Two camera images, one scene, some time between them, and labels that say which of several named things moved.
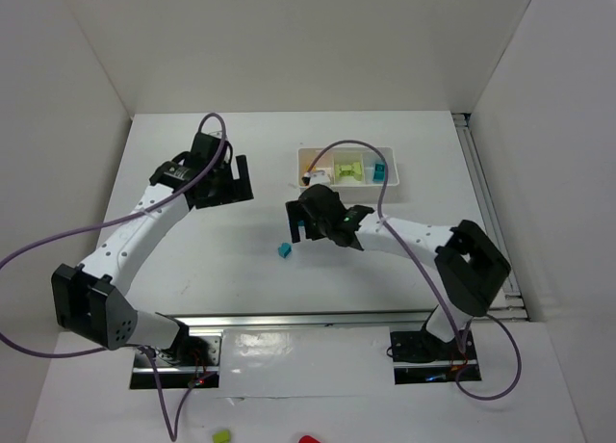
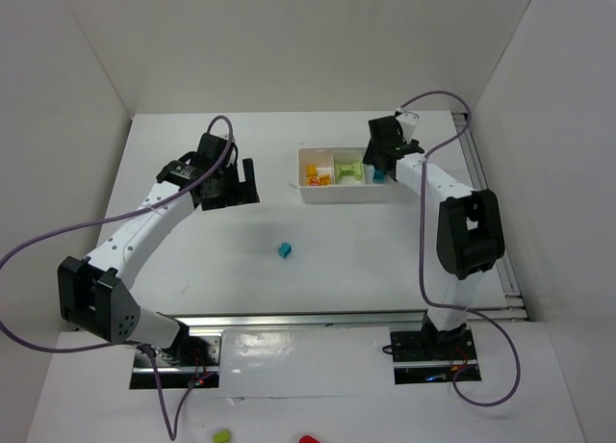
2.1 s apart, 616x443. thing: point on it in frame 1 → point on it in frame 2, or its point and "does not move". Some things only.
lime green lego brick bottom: [344, 170] does not move
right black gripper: [302, 220] → [380, 157]
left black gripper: [227, 193] does not move
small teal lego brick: [285, 249] does not move
